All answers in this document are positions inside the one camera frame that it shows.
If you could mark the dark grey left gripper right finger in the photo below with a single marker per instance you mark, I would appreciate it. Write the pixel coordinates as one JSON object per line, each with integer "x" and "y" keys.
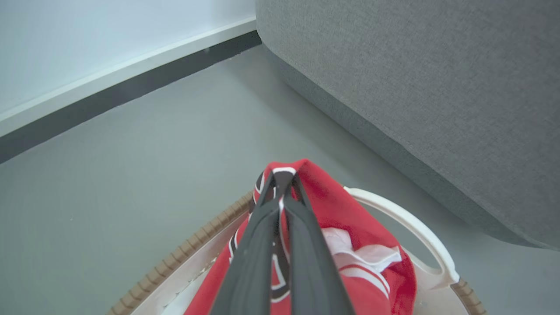
{"x": 313, "y": 267}

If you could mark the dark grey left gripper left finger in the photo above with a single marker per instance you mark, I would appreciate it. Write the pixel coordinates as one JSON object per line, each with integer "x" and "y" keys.
{"x": 248, "y": 271}

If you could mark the red and white jersey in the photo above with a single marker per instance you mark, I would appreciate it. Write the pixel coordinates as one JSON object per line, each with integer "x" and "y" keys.
{"x": 350, "y": 218}

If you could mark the white perforated laundry basket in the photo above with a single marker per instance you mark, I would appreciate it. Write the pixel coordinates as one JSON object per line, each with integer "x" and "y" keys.
{"x": 420, "y": 245}

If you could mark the grey fabric sofa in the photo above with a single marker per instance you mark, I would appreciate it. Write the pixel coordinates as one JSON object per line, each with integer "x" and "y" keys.
{"x": 428, "y": 100}

